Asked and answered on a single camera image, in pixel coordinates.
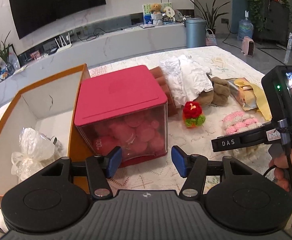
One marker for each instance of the pink small heater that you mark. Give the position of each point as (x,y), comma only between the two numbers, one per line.
(247,46)

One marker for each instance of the grey blue trash bin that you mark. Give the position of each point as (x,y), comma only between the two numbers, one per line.
(195,32)

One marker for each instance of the woven pink basket bag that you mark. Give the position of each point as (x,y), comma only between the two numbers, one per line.
(210,38)

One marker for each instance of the hanging ivy plant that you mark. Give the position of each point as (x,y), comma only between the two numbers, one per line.
(254,0)

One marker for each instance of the brown plush towel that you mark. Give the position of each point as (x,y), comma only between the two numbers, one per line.
(218,96)

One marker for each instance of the brown sponge stack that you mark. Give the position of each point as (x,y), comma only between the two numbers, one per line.
(161,80)

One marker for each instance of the pink white knitted item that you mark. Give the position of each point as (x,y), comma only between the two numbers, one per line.
(239,121)

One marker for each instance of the white wifi router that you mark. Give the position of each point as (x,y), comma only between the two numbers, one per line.
(63,42)

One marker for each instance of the clear plastic bag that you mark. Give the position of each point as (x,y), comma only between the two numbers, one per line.
(36,152)

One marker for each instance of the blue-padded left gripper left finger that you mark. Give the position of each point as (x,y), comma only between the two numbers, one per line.
(99,169)

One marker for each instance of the yellow silver snack bag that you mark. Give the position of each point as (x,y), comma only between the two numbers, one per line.
(244,95)

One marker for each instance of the red green crochet flower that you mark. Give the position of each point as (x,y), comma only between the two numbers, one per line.
(192,114)

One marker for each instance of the white marble tv console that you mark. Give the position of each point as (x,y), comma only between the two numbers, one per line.
(107,48)

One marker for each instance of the large water bottle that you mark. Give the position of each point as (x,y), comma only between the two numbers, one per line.
(245,27)

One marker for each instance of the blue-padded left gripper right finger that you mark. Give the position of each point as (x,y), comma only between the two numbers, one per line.
(191,167)

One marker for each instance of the red lidded clear box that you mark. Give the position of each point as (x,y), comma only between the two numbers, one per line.
(125,108)

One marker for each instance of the black wall television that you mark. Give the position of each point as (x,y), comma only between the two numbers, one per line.
(30,15)

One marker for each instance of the orange cardboard storage box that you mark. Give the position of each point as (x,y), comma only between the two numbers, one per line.
(48,106)

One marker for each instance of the person's right hand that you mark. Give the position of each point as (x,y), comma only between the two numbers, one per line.
(281,164)

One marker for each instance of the white cloth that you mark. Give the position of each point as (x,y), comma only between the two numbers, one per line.
(186,78)

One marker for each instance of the teddy bear bouquet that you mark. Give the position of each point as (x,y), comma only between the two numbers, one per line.
(156,14)

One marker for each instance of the tall green floor plant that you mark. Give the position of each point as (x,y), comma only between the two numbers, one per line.
(210,15)

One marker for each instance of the black action camera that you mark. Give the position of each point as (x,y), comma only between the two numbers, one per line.
(277,85)

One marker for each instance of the green plant in glass vase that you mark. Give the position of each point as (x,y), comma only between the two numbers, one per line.
(6,66)

